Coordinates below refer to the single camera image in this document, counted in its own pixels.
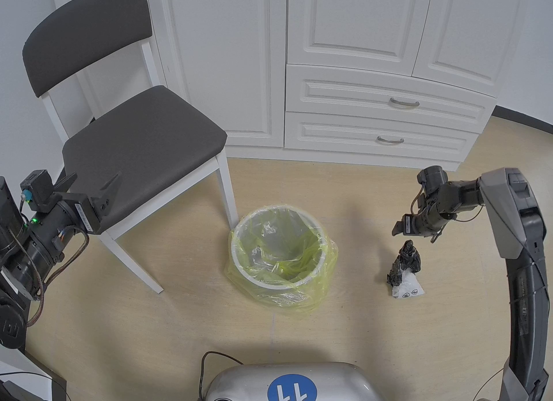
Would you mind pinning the white trash bin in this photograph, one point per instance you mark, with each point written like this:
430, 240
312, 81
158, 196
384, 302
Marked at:
236, 252

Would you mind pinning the yellow plastic bag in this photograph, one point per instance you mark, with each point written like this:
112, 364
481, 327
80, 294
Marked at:
319, 269

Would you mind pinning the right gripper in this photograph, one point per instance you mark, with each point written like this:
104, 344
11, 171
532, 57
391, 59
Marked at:
421, 224

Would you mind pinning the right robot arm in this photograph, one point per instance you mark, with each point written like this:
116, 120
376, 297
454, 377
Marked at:
514, 226

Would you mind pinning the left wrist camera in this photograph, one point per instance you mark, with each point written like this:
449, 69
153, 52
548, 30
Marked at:
39, 187

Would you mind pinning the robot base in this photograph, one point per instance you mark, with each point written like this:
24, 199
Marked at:
293, 382

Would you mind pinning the crumpled black plastic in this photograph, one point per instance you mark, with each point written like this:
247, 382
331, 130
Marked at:
408, 256

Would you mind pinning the crumpled white printed paper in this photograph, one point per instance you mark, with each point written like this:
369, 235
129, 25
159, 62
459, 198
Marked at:
408, 289

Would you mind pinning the white chair with grey cushions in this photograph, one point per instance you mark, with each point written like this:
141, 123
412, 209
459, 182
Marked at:
142, 131

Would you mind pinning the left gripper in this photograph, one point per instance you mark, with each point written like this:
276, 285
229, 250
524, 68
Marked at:
56, 230

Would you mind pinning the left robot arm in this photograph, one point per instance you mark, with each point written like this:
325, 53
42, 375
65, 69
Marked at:
11, 217

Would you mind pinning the white wardrobe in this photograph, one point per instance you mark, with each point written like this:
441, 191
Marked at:
358, 10

